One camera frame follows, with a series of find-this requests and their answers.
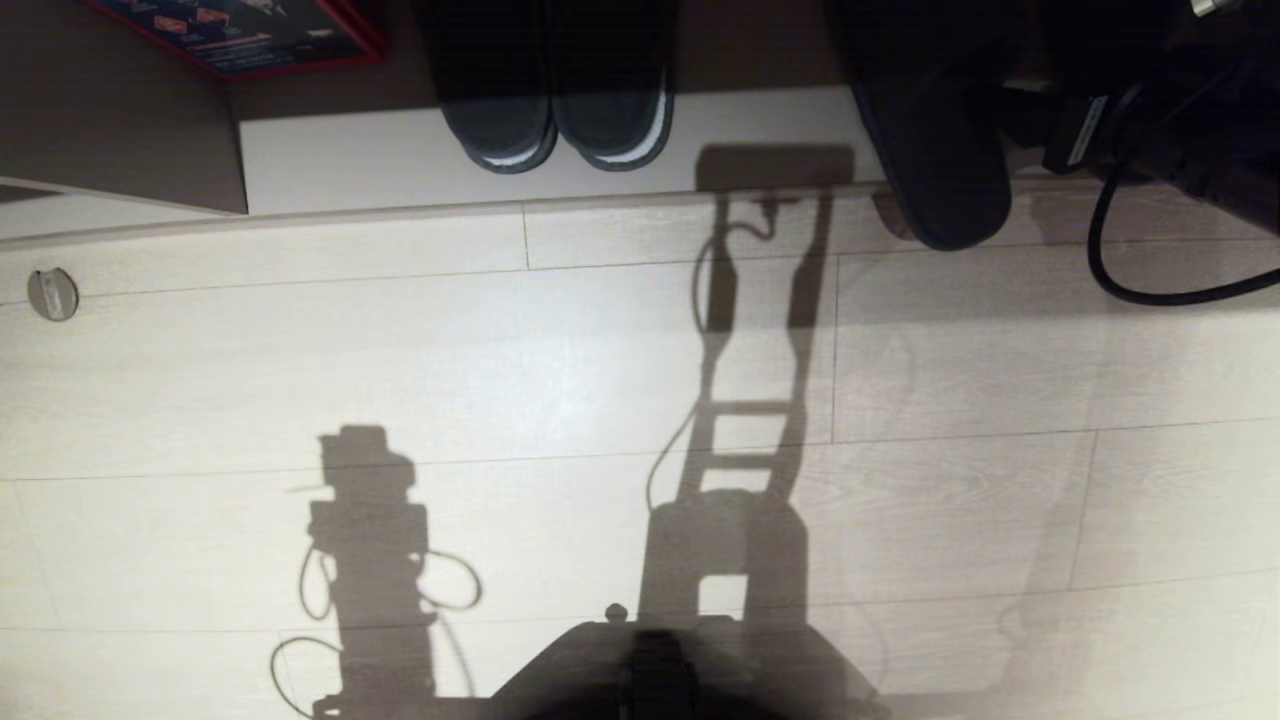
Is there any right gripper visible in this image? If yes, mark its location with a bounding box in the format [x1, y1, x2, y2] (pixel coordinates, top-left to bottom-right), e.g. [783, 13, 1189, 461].
[1002, 84, 1129, 179]

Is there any black slipper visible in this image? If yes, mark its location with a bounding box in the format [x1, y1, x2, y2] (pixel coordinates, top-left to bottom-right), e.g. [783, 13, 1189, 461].
[850, 80, 1014, 252]

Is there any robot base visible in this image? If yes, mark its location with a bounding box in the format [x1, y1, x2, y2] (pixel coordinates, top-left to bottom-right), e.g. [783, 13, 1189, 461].
[488, 604, 893, 720]

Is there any white shoe shelf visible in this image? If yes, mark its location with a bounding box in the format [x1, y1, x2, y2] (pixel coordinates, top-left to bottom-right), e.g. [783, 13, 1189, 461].
[0, 84, 1280, 244]

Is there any dark grey slipper white trim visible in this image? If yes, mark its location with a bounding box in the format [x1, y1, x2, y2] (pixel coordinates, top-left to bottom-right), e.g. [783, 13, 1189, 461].
[418, 0, 559, 175]
[548, 0, 678, 172]

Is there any red-edged printed box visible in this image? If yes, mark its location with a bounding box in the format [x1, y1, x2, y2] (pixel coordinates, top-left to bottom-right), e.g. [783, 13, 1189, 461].
[78, 0, 387, 82]

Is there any brown cabinet panel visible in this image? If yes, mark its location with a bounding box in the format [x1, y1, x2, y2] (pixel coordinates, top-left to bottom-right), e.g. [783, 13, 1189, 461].
[0, 0, 249, 216]

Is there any round metal floor door stop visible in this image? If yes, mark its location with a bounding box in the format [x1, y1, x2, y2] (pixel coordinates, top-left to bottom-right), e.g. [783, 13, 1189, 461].
[27, 267, 80, 323]

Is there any black cable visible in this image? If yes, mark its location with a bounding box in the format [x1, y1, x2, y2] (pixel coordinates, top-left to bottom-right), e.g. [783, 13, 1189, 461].
[1087, 160, 1280, 307]

